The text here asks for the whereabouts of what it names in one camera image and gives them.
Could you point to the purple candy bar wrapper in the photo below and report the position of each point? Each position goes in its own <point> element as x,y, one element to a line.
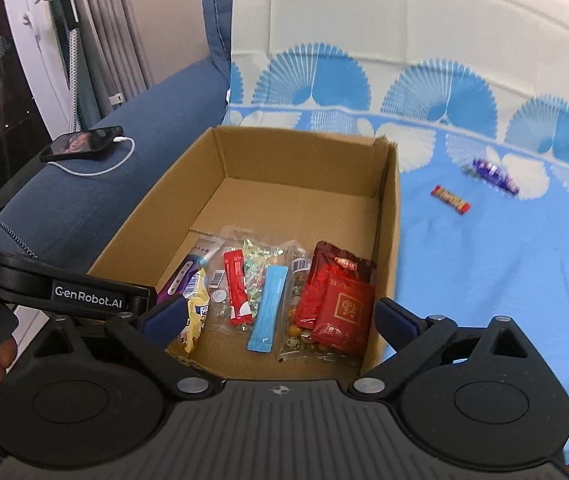
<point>495,175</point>

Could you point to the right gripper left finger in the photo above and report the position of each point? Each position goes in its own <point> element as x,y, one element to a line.
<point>145,339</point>

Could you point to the blue sofa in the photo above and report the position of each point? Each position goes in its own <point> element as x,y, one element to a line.
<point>67,214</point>

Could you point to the blue white patterned cloth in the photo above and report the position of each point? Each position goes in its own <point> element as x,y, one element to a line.
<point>446,81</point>

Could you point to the black white floor stand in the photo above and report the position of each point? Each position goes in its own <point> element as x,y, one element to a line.
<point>71,23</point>

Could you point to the cardboard box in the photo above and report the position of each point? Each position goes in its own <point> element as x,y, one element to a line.
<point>279,185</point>

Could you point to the dark red square packet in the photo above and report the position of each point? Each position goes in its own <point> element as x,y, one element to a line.
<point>343,321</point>

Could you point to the red stick packet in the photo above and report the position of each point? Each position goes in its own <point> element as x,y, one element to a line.
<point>237,289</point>

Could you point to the red coffee snack bag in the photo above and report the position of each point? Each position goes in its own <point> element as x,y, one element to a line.
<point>327,258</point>

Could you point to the small red yellow snack bar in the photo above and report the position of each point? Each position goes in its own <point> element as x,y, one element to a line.
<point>449,198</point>

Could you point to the light blue stick packet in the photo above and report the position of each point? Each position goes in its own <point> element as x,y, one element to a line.
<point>263,333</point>

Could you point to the white door frame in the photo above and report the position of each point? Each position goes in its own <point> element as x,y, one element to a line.
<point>38,47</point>

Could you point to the black smartphone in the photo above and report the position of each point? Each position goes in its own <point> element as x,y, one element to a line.
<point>80,144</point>

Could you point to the yellow snack bar wrapper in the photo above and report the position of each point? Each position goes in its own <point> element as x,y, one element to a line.
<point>198,300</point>

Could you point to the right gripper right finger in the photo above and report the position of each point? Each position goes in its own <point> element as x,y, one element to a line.
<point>417,342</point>

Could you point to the clear bag of candies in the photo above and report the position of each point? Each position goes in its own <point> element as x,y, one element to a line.
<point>259,252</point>

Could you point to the white purple tube packet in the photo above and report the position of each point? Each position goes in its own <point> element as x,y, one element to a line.
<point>200,255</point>

